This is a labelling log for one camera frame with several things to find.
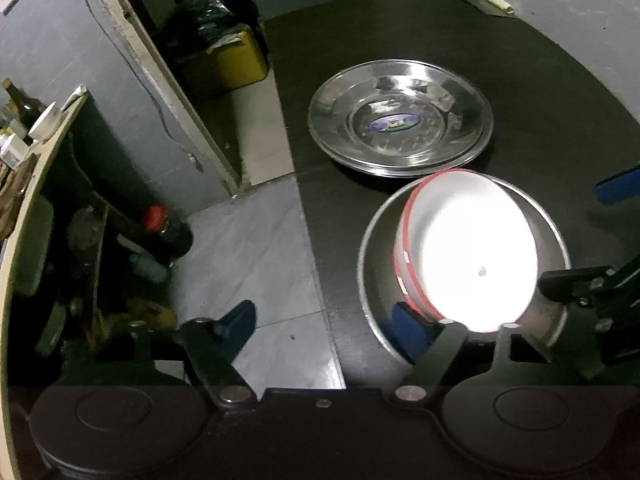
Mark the red capped jar on floor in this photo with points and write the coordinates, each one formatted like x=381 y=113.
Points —
x=172 y=236

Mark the steel plate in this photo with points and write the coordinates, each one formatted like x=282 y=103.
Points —
x=400 y=118

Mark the white bowl on counter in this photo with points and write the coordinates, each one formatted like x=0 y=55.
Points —
x=46 y=124

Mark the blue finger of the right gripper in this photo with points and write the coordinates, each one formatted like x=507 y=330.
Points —
x=619 y=187

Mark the yellow bin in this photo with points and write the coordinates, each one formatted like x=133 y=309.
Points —
x=237 y=59

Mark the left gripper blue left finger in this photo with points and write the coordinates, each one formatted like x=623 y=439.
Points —
x=211 y=346

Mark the white ceramic bowl back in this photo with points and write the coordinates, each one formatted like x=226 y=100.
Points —
x=474 y=252

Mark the white ceramic bowl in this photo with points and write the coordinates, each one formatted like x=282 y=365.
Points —
x=474 y=252
x=404 y=269

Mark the black garbage bag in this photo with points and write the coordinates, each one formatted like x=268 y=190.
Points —
x=198 y=23

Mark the white ceramic bowl front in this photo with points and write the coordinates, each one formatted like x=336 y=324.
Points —
x=404 y=269

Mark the wooden counter shelf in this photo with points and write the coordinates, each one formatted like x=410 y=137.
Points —
x=26 y=227

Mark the cleaver with cream handle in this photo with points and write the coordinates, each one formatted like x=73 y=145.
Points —
x=500 y=8

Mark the deep steel bowl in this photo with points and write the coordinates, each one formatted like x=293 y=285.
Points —
x=379 y=289

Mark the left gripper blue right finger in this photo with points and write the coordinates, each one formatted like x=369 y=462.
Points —
x=431 y=348

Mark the dark glass bottle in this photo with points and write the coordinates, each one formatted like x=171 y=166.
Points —
x=28 y=109

